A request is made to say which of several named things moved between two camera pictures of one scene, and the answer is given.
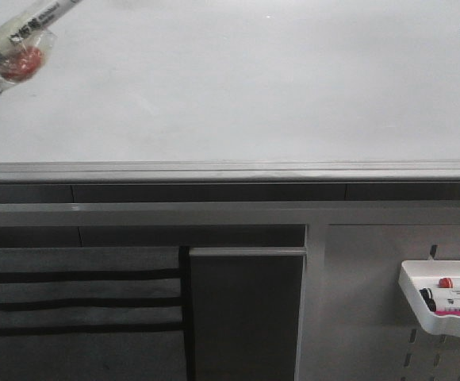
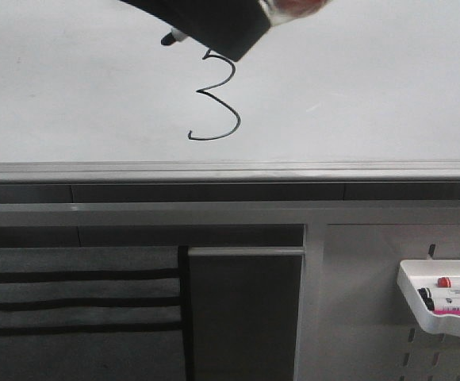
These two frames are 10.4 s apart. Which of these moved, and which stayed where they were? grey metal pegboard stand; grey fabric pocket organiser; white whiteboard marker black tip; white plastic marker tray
Moved: white whiteboard marker black tip
Stayed: white plastic marker tray; grey metal pegboard stand; grey fabric pocket organiser
